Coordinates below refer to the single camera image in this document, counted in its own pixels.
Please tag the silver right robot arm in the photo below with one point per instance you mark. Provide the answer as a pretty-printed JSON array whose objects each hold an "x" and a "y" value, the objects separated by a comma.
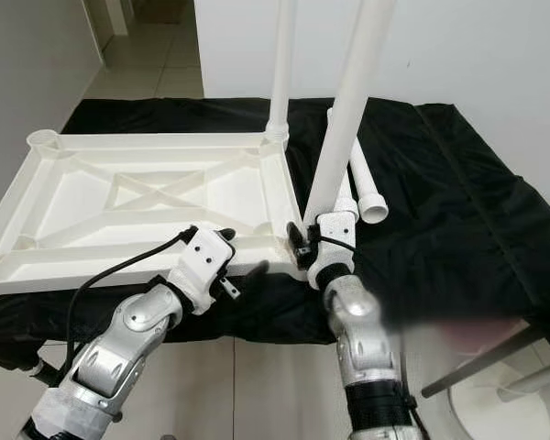
[{"x": 362, "y": 339}]

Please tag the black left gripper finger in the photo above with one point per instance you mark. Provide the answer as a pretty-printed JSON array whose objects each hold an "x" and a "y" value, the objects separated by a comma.
[
  {"x": 253, "y": 272},
  {"x": 225, "y": 236}
]

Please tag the pink cushion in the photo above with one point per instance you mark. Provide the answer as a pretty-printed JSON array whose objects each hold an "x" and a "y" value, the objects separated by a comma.
[{"x": 481, "y": 332}]

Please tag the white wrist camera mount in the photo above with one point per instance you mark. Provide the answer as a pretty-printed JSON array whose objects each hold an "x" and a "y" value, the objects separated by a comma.
[
  {"x": 335, "y": 261},
  {"x": 202, "y": 261}
]

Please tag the white plastic table leg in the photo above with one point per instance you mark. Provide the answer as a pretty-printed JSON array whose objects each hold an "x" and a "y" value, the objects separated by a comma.
[
  {"x": 374, "y": 209},
  {"x": 282, "y": 64},
  {"x": 353, "y": 101}
]

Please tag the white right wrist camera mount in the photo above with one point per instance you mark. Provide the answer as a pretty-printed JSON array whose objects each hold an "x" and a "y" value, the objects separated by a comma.
[{"x": 335, "y": 261}]

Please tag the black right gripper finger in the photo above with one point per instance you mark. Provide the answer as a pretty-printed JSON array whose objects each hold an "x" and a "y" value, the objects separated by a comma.
[{"x": 292, "y": 240}]

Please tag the white plastic table top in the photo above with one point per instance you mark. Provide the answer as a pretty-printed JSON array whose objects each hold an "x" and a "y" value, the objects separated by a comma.
[{"x": 92, "y": 197}]

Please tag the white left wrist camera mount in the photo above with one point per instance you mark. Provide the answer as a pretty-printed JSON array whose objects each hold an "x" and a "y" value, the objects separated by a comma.
[{"x": 202, "y": 261}]

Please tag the white floor fan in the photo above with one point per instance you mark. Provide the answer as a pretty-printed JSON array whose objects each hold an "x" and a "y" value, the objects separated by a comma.
[{"x": 509, "y": 408}]

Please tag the black cloth table cover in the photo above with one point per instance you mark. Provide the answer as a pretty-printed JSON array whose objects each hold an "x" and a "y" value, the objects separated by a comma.
[{"x": 477, "y": 220}]

